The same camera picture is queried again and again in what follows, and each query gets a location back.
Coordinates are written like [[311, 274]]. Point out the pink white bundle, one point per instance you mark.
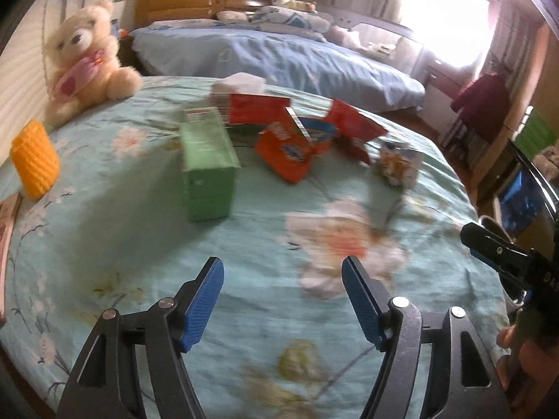
[[345, 35]]

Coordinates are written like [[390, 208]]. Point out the orange snack bag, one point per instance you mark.
[[284, 157]]

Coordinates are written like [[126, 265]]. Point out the wooden headboard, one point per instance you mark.
[[183, 0]]

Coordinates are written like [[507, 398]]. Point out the white pink pillow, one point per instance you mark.
[[233, 15]]

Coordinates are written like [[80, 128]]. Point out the pink flat box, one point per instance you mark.
[[6, 235]]

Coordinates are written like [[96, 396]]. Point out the bed with blue sheet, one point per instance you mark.
[[284, 61]]

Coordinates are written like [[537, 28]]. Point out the white plush toy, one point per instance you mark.
[[290, 2]]

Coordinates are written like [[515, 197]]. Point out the yellow foam fruit net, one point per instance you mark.
[[35, 161]]

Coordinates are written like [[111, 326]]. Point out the small photo frame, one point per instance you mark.
[[115, 27]]

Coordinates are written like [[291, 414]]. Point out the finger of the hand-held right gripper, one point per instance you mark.
[[498, 262], [493, 242]]

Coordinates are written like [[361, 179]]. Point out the red white carton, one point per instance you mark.
[[257, 109]]

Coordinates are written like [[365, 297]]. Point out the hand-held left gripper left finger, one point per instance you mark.
[[201, 310]]

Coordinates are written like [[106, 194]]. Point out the wooden wardrobe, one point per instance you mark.
[[515, 96]]

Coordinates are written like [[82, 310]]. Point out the white radiator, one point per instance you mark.
[[463, 142]]

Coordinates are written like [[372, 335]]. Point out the bright window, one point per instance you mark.
[[450, 17]]

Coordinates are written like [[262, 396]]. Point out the teal floral bedspread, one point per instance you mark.
[[131, 248]]

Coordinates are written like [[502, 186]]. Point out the brown plush toy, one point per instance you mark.
[[548, 163]]

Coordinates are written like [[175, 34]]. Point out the black glass-door cabinet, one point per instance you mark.
[[524, 192]]

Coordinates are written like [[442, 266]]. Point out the dark wooden nightstand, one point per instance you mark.
[[126, 52]]

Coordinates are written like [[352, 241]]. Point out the grey bed guard rail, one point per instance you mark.
[[393, 39]]

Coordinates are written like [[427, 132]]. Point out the white louvered closet door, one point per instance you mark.
[[22, 87]]

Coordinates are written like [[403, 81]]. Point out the dark red coat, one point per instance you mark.
[[482, 100]]

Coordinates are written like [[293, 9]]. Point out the green cardboard box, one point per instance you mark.
[[205, 170]]

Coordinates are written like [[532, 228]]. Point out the stack of green boxes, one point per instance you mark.
[[539, 133]]

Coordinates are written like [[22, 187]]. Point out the wooden desk with drawers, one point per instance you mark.
[[441, 74]]

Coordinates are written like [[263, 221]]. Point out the blue white folded quilt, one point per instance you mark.
[[288, 17]]

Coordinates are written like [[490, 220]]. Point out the cream teddy bear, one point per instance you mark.
[[83, 39]]

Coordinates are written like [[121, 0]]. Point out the small printed snack packet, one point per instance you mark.
[[399, 166]]

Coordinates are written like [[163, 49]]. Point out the person's right hand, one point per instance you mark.
[[537, 371]]

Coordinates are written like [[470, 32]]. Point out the white foam block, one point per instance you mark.
[[242, 83]]

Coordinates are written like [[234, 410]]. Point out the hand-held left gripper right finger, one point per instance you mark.
[[362, 305]]

